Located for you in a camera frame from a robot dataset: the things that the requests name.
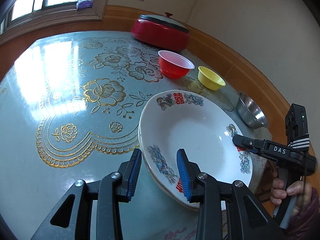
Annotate person's right hand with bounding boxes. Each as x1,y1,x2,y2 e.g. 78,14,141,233
270,177,313,217

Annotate red electric pot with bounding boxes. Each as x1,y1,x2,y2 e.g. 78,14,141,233
131,17,190,52

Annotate stainless steel bowl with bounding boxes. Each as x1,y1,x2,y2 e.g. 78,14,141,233
236,92,268,129

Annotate person's right forearm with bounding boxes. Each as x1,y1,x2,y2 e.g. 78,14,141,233
285,187,320,240

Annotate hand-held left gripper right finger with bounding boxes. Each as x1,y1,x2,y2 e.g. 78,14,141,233
176,149,287,240

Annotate floral tablecloth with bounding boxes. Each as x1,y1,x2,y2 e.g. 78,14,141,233
0,30,269,240

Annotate yellow plastic bowl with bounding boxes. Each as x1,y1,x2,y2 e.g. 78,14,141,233
198,66,226,91

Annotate purple tissue pack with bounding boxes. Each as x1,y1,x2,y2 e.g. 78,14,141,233
76,0,93,10

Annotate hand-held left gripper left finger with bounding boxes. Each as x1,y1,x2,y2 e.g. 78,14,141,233
30,149,142,240

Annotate red plastic bowl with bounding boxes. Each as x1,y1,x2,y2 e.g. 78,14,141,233
158,50,195,79

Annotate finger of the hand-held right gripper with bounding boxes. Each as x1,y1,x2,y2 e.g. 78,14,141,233
232,134,265,153
247,148,278,164

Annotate grey pot lid red knob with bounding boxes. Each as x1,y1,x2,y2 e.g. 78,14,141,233
139,12,190,33

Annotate white deep plate red print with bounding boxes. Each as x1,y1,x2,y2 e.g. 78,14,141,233
138,127,200,212
138,89,253,202

